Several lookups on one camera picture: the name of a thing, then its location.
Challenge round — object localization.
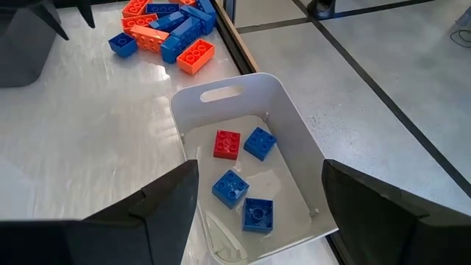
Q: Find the red small block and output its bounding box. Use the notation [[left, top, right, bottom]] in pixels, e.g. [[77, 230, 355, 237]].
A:
[[213, 129, 242, 161]]

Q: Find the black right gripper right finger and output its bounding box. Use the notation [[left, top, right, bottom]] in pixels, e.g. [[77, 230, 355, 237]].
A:
[[322, 160, 471, 265]]

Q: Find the grey plastic bin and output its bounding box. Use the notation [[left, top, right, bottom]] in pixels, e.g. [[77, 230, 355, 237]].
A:
[[0, 6, 63, 88]]

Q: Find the orange medium block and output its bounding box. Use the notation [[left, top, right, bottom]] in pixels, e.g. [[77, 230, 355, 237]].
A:
[[176, 38, 216, 76]]

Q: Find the black stand base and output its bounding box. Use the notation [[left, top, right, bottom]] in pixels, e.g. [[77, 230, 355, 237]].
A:
[[307, 0, 337, 21]]

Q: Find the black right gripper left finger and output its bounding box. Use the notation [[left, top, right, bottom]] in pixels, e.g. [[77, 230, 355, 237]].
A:
[[0, 160, 200, 265]]

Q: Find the white plastic bin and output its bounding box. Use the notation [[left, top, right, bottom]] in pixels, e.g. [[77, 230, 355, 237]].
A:
[[169, 71, 339, 265]]

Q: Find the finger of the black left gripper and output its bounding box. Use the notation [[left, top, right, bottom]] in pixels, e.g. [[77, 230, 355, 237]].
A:
[[75, 0, 96, 29], [29, 0, 70, 41]]

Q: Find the blue small block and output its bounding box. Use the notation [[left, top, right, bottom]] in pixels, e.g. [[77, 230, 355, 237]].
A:
[[243, 127, 278, 162], [211, 169, 250, 211], [107, 32, 139, 59], [241, 197, 275, 234]]

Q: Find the thin black floor cable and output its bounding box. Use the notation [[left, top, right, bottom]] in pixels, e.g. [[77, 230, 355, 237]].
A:
[[449, 28, 471, 49]]

